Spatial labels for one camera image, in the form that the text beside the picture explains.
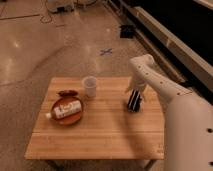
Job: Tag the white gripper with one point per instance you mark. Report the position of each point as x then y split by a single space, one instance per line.
136 87

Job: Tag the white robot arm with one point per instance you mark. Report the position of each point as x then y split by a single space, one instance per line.
188 132

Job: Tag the wooden table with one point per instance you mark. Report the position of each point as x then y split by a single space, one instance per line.
107 129

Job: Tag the translucent plastic cup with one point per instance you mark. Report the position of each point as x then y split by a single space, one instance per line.
89 84

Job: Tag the red round bowl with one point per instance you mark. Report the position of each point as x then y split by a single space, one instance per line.
69 119

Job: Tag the white plastic bottle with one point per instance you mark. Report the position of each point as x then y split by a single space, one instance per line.
63 111

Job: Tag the small brown snack packet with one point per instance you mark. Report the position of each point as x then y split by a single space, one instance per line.
64 93

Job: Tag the black box on floor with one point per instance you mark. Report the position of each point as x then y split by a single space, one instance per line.
127 31

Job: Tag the white equipment base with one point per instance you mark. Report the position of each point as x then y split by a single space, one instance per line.
57 6

